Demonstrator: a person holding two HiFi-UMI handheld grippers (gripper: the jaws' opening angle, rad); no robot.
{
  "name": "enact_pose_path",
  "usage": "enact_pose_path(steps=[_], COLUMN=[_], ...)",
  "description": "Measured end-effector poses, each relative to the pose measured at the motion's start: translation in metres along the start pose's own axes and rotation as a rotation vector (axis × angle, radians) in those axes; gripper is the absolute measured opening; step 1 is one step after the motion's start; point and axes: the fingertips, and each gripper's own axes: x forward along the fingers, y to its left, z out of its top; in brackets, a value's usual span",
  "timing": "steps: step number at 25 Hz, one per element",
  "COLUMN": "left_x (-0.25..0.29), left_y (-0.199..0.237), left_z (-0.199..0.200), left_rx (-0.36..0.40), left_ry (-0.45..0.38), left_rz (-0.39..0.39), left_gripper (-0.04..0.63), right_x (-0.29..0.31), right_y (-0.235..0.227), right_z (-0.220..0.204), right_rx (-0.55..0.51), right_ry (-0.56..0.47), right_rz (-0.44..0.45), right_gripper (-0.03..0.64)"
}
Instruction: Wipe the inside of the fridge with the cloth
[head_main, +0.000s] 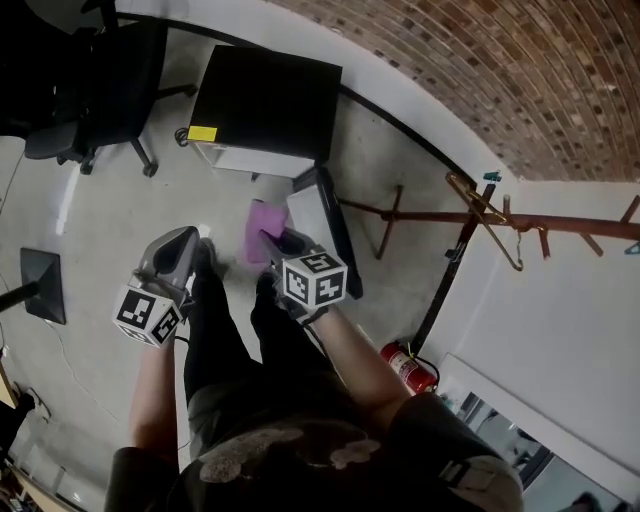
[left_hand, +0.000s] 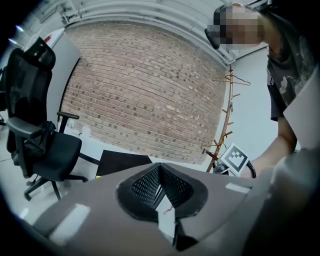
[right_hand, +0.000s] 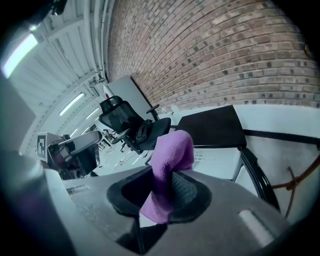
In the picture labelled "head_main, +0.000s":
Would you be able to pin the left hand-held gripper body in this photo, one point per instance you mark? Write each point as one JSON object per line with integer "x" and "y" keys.
{"x": 145, "y": 315}

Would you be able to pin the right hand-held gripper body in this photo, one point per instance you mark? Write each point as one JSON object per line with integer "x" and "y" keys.
{"x": 312, "y": 280}

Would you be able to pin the purple cleaning cloth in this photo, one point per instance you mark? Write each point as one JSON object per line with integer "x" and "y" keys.
{"x": 265, "y": 220}

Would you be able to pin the black mini fridge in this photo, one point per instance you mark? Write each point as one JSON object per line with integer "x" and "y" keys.
{"x": 265, "y": 95}

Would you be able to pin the person's left forearm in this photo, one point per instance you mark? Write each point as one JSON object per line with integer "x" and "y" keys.
{"x": 152, "y": 400}

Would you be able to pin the person's right forearm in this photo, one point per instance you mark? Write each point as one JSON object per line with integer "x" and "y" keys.
{"x": 360, "y": 360}

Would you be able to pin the person's right black shoe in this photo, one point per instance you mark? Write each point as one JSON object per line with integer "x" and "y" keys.
{"x": 266, "y": 287}

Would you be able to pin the person's black shoe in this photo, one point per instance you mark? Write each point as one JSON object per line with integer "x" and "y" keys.
{"x": 266, "y": 287}
{"x": 207, "y": 255}

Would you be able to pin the person's black trousers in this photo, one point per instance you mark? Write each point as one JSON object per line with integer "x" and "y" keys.
{"x": 215, "y": 340}

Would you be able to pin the person's left black shoe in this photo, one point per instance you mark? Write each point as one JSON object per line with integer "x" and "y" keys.
{"x": 207, "y": 255}

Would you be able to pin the light wooden desk black base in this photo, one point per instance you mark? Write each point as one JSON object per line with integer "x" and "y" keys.
{"x": 42, "y": 285}

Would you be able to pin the red fire extinguisher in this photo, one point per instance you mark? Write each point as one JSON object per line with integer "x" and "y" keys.
{"x": 407, "y": 367}

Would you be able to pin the teal clip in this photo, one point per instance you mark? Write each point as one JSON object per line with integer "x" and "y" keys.
{"x": 633, "y": 248}
{"x": 492, "y": 175}

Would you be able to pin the black office chair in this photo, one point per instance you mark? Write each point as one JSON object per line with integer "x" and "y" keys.
{"x": 120, "y": 75}

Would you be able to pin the brown wooden coat rack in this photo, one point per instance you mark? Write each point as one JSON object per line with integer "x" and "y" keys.
{"x": 550, "y": 220}

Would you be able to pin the black framed glass door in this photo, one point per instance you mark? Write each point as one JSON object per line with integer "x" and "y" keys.
{"x": 575, "y": 480}

